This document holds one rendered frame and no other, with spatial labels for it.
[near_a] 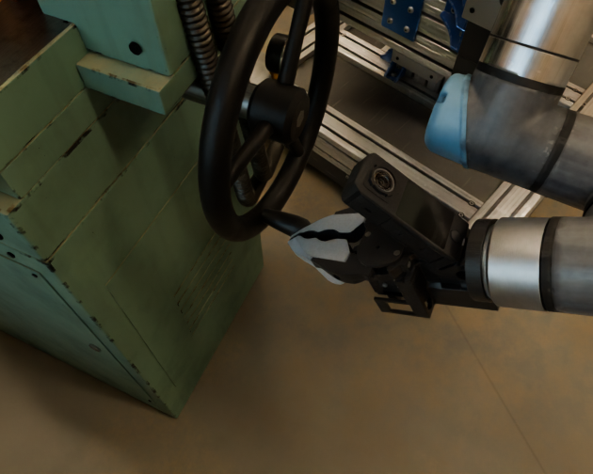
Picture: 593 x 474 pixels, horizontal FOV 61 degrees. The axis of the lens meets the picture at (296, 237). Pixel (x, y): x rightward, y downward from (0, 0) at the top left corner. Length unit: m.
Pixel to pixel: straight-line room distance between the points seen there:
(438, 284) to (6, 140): 0.40
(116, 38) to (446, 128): 0.30
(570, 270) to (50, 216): 0.48
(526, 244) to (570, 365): 1.01
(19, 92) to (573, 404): 1.25
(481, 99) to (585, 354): 1.05
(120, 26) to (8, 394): 1.05
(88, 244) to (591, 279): 0.52
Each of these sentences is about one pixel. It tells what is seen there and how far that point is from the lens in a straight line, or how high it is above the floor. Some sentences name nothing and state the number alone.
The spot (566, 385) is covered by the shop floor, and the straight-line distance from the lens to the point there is 1.39.
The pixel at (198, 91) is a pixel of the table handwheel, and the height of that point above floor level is 0.82.
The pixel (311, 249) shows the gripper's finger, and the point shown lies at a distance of 0.51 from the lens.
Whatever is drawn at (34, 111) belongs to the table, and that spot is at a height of 0.86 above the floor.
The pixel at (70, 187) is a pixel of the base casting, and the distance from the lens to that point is 0.59.
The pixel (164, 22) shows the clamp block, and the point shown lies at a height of 0.92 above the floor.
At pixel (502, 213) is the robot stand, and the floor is 0.23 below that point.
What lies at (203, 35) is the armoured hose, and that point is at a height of 0.90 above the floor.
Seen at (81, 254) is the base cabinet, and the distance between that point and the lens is 0.65.
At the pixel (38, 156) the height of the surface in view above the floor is 0.82.
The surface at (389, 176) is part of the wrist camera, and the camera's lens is 0.42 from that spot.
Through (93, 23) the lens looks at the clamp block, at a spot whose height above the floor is 0.91.
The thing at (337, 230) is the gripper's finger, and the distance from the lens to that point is 0.51.
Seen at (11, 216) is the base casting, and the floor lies 0.79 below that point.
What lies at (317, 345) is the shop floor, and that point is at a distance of 1.27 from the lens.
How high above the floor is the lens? 1.18
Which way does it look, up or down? 57 degrees down
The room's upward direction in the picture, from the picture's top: straight up
